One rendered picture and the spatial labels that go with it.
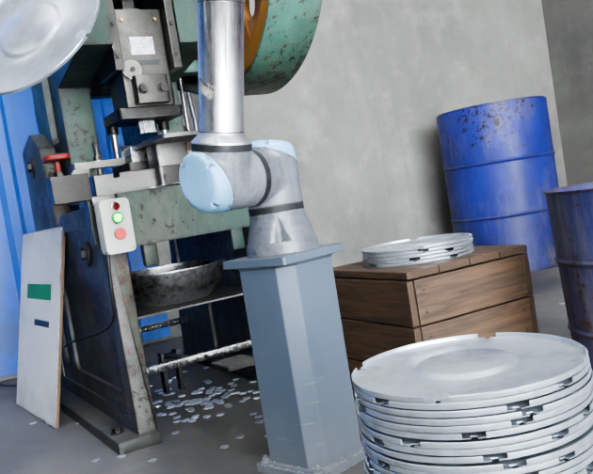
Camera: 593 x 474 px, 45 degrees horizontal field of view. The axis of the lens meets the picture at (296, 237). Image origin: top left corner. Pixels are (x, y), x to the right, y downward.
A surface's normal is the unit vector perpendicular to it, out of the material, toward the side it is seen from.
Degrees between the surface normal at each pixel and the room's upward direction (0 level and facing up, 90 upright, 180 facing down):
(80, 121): 90
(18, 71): 57
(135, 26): 90
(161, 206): 90
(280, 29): 134
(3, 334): 90
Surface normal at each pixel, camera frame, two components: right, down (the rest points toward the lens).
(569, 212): -0.94, 0.21
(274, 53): 0.42, 0.79
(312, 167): 0.51, -0.04
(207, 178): -0.65, 0.27
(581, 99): -0.85, 0.16
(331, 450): 0.71, -0.07
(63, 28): -0.35, -0.45
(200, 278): 0.72, 0.19
